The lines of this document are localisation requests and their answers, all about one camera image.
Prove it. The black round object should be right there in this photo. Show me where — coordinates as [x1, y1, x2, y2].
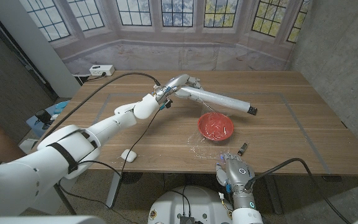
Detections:
[35, 108, 52, 125]

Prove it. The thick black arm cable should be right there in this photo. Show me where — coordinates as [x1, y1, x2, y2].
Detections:
[42, 72, 161, 138]
[246, 157, 352, 224]

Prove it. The thin black left wrist cable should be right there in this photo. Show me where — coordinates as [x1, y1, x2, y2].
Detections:
[56, 108, 162, 210]

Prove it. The small black battery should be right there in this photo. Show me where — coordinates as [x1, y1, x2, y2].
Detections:
[237, 142, 249, 157]

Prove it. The blue box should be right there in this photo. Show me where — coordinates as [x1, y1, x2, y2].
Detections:
[25, 100, 71, 138]

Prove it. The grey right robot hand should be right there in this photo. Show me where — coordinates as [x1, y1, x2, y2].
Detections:
[215, 152, 257, 211]

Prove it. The white AirPods case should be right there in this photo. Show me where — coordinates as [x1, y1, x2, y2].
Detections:
[121, 148, 138, 163]

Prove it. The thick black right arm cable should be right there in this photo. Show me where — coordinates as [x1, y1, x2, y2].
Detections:
[246, 157, 352, 224]

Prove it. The grey table leg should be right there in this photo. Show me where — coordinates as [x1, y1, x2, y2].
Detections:
[264, 174, 284, 215]
[105, 171, 122, 209]

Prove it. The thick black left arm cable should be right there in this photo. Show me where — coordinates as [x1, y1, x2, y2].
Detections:
[42, 72, 161, 138]

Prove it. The printed window backdrop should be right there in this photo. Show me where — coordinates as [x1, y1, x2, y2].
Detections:
[19, 0, 312, 75]

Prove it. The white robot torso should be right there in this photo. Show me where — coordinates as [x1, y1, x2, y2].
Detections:
[147, 185, 238, 224]

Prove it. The white power strip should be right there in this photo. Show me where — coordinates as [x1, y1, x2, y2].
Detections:
[89, 64, 116, 77]

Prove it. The red plate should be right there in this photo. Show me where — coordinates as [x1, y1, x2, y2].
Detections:
[197, 111, 234, 142]

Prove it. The black round fan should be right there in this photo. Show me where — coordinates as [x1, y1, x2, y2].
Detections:
[119, 172, 143, 185]

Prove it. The clear cling film sheet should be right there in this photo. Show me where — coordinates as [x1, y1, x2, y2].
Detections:
[190, 101, 234, 160]

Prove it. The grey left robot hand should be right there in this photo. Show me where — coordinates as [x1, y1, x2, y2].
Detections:
[153, 73, 204, 105]

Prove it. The cling film roll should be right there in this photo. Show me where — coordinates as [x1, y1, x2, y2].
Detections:
[178, 86, 252, 113]

